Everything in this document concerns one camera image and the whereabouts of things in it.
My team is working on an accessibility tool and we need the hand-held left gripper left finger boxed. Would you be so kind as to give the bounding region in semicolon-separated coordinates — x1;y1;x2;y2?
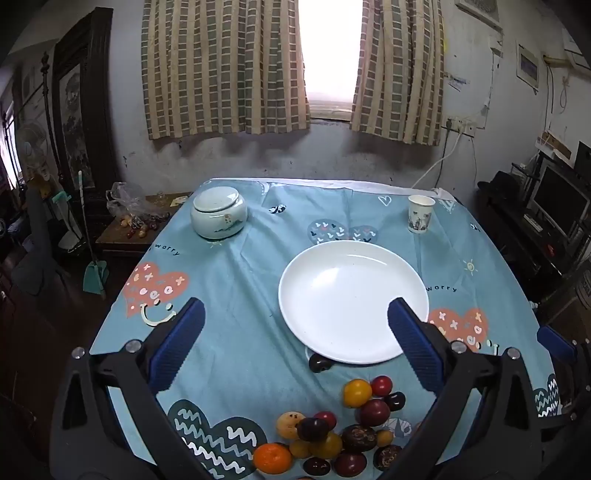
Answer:
48;296;213;480

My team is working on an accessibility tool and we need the printed paper cup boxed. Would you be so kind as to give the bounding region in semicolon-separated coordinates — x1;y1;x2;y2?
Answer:
407;194;436;234

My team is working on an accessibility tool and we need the wall power strip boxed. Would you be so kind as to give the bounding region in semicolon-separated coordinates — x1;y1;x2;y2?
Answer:
445;117;478;137

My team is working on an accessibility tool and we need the pile of small plums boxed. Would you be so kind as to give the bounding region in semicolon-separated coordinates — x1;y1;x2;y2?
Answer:
119;210;169;240

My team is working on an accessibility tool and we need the clear plastic bag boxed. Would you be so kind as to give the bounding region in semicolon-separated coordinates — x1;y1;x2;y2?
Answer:
106;181;148;217

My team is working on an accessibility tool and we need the television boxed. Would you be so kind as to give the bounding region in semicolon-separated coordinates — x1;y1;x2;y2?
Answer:
529;157;591;241

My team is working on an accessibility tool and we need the grey chair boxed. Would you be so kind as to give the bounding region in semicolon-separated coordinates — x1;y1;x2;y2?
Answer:
11;185;70;296

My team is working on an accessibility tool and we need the standing fan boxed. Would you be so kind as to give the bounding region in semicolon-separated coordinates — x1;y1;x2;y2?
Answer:
16;120;51;185

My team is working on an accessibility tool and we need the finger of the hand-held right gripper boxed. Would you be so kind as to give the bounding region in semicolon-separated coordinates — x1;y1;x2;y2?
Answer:
537;324;591;370

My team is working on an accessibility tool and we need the pale ceramic lidded jar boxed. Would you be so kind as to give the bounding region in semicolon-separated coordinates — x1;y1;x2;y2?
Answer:
191;186;249;240

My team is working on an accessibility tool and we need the white cable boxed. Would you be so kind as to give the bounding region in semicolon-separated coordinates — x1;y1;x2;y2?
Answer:
411;127;462;190

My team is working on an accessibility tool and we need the white plate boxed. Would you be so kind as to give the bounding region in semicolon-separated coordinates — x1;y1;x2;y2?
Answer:
278;240;430;365

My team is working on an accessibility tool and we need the bright window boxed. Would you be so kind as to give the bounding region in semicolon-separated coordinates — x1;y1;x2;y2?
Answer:
298;0;365;123

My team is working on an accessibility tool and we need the dark red plum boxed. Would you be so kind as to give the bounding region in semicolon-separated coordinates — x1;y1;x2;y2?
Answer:
333;452;368;478
359;398;391;428

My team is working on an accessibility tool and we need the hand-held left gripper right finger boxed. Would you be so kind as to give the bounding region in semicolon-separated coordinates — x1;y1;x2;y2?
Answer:
387;296;561;480

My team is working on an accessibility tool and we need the yellow orange tomato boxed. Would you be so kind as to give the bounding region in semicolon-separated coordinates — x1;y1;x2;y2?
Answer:
342;379;373;409

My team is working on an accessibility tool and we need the printed blue tablecloth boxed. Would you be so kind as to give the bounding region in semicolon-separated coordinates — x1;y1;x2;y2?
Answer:
89;178;563;480

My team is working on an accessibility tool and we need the checked beige curtain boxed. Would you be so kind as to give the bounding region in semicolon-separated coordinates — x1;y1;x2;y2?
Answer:
350;0;446;147
141;0;311;140

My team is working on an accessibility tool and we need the wooden side table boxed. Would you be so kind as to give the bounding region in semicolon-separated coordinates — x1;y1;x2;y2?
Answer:
95;191;195;264

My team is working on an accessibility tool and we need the wrinkled dark passion fruit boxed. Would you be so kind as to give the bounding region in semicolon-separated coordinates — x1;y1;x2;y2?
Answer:
341;425;378;453
373;444;403;472

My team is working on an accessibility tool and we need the spotted yellow fruit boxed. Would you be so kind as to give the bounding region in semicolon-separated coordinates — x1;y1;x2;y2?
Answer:
276;411;306;439

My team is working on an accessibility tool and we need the dark framed painting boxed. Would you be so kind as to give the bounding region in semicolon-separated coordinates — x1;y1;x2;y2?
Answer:
51;7;116;190

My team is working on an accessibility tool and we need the orange tangerine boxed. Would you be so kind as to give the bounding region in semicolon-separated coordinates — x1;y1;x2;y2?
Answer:
253;442;294;476

